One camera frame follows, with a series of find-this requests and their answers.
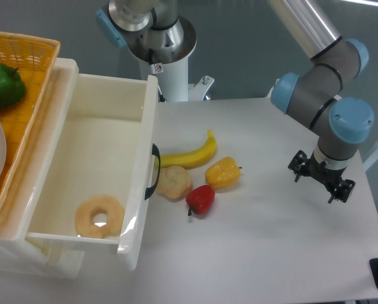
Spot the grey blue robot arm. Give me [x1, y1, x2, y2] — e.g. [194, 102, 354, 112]
[96, 1, 374, 202]

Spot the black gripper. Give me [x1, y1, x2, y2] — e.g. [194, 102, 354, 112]
[288, 150, 356, 203]

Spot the beige cream puff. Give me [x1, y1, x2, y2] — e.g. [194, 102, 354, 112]
[156, 165, 192, 200]

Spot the green bell pepper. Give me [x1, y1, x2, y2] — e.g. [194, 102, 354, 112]
[0, 63, 26, 109]

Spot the yellow banana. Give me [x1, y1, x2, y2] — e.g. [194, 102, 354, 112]
[154, 130, 217, 169]

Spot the white drawer cabinet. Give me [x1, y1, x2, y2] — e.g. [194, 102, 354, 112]
[0, 58, 84, 279]

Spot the yellow bell pepper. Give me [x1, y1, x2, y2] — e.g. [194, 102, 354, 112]
[205, 156, 241, 189]

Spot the beige donut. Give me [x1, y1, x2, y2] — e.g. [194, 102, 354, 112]
[75, 194, 125, 239]

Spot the orange woven basket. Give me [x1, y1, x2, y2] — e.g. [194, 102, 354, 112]
[0, 32, 60, 209]

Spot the red bell pepper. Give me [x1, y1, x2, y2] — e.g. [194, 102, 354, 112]
[186, 185, 215, 216]

